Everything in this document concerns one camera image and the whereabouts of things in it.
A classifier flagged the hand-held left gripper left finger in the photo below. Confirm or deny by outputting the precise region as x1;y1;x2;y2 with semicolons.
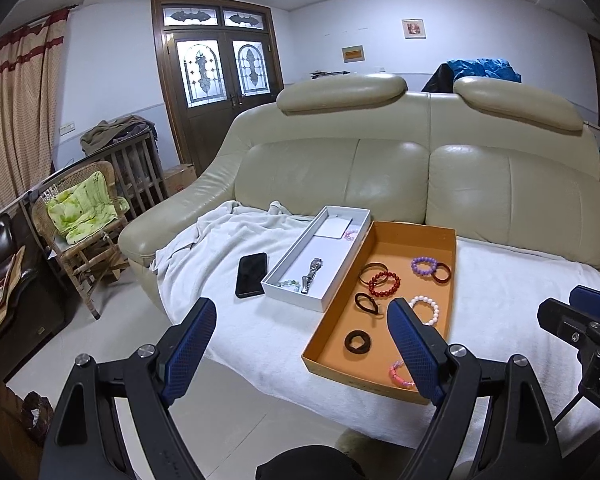
40;297;217;480

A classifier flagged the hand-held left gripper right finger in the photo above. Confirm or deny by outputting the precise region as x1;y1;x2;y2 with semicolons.
386;299;563;480

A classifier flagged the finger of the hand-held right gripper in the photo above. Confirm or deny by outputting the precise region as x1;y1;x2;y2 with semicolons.
537;297;600;361
569;285;600;323

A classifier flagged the white bead bracelet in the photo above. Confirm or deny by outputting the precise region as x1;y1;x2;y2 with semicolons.
409;295;440;327

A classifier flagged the black scrunchie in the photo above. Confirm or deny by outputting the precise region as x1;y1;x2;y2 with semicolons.
344;330;373;356

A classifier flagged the orange cardboard box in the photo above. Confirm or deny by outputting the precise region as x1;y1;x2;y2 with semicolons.
301;220;457;406

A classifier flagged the red bead bracelet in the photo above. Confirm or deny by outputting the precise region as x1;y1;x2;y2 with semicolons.
367;270;402;299

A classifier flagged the white blanket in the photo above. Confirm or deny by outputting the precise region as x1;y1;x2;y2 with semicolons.
152;200;600;451

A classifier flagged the brown bangle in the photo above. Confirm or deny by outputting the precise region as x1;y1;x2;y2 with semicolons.
358;262;387;286

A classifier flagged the black smartphone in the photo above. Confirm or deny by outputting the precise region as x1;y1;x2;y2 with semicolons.
235;252;269;300

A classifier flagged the white cardboard box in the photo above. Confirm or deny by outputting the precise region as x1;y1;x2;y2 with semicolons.
261;205;372;313

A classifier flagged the silver wristwatch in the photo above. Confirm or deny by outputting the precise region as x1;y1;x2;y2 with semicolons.
300;257;323;295

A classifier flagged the rattan chair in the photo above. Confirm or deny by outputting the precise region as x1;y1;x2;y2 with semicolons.
31;160;131;321

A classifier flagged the white card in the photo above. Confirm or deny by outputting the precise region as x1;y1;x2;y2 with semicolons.
314;217;353;239

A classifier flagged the dark leather armchair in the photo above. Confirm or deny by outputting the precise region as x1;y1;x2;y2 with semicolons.
0;212;66;381

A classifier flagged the brown cardboard box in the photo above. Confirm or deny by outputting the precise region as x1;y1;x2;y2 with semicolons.
161;162;197;196

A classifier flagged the green seat cushion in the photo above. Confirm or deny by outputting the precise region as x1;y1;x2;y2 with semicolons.
46;170;130;245

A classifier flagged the wooden crib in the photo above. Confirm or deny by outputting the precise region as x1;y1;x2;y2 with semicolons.
80;127;170;208

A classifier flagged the cream leather sofa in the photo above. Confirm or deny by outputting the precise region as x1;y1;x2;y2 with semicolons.
117;72;600;311

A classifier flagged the carved wooden furniture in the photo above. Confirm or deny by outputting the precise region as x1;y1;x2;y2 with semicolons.
0;360;56;480

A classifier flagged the brown wooden glass door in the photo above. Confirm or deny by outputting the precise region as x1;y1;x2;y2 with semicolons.
150;0;284;176

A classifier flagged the pile of drab clothes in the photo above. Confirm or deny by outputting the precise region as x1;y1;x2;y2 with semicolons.
80;116;157;158

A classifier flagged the blue cloth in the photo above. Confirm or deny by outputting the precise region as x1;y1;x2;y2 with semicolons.
447;57;522;83

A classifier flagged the black bag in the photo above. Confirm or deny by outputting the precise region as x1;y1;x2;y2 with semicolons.
421;62;456;93

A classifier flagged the beige patterned curtain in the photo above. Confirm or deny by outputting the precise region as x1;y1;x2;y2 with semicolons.
0;7;71;221

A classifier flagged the thin black hair tie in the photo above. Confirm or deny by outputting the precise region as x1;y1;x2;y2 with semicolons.
355;292;385;318

